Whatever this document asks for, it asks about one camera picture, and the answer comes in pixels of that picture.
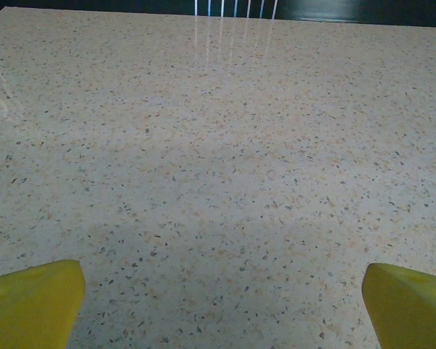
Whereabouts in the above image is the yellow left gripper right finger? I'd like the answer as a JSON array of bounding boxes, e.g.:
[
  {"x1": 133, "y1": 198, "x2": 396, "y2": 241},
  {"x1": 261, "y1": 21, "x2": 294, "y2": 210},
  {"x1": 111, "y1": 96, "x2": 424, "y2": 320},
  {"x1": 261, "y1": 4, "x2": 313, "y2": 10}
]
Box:
[{"x1": 362, "y1": 262, "x2": 436, "y2": 349}]

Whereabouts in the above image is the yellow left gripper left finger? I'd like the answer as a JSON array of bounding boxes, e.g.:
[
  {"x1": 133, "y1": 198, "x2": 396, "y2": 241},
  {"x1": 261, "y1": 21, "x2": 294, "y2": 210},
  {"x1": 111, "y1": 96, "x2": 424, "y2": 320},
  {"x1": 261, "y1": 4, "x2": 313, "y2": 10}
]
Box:
[{"x1": 0, "y1": 259, "x2": 86, "y2": 349}]

